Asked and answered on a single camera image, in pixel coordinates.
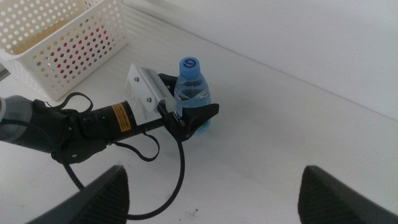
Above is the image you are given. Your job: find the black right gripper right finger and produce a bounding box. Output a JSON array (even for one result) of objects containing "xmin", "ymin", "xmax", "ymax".
[{"xmin": 297, "ymin": 165, "xmax": 398, "ymax": 224}]

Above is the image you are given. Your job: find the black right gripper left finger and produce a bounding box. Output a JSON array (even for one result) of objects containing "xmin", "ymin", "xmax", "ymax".
[{"xmin": 26, "ymin": 164, "xmax": 131, "ymax": 224}]

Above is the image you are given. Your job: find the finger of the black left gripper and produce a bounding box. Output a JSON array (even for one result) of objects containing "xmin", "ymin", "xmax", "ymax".
[
  {"xmin": 179, "ymin": 103, "xmax": 220, "ymax": 138},
  {"xmin": 157, "ymin": 73, "xmax": 180, "ymax": 96}
]

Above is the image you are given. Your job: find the clear water bottle blue cap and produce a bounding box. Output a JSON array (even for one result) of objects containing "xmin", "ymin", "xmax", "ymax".
[{"xmin": 173, "ymin": 56, "xmax": 212, "ymax": 133}]

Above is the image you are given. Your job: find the red cola can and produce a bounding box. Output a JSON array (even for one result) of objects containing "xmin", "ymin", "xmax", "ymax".
[{"xmin": 52, "ymin": 27, "xmax": 113, "ymax": 82}]

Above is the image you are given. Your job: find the white perforated plastic basket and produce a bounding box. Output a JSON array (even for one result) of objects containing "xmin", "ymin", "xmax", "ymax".
[{"xmin": 0, "ymin": 0, "xmax": 129, "ymax": 102}]

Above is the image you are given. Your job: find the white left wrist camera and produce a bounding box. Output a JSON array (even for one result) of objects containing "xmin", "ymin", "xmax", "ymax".
[{"xmin": 123, "ymin": 63, "xmax": 177, "ymax": 127}]

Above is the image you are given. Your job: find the braided black left camera cable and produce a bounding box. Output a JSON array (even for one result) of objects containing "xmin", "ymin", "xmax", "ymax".
[{"xmin": 0, "ymin": 104, "xmax": 186, "ymax": 221}]

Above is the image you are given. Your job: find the thin black left gripper cable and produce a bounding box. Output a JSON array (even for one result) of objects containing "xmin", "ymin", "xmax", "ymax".
[{"xmin": 45, "ymin": 91, "xmax": 161, "ymax": 162}]

